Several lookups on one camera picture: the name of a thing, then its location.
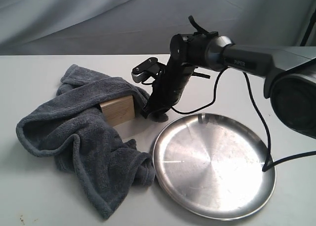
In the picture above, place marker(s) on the round steel plate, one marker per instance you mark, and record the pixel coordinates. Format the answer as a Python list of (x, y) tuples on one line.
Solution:
[(211, 165)]

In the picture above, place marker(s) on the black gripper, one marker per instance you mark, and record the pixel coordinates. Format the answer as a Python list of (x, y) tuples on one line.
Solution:
[(167, 90)]

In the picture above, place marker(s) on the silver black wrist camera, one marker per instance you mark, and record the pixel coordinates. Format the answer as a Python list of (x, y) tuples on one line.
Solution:
[(151, 67)]

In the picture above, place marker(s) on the grey backdrop cloth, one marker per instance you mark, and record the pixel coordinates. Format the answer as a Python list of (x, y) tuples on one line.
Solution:
[(95, 27)]

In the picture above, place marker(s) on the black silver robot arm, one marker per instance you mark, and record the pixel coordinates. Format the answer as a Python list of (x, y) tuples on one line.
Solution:
[(289, 74)]

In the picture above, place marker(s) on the grey fleece towel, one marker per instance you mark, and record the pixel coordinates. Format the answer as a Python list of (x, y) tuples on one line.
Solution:
[(72, 129)]

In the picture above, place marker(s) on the light wooden block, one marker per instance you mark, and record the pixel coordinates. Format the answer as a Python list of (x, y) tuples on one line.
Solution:
[(119, 110)]

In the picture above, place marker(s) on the black stand pole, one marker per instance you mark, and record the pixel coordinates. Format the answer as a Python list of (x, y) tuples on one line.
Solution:
[(309, 29)]

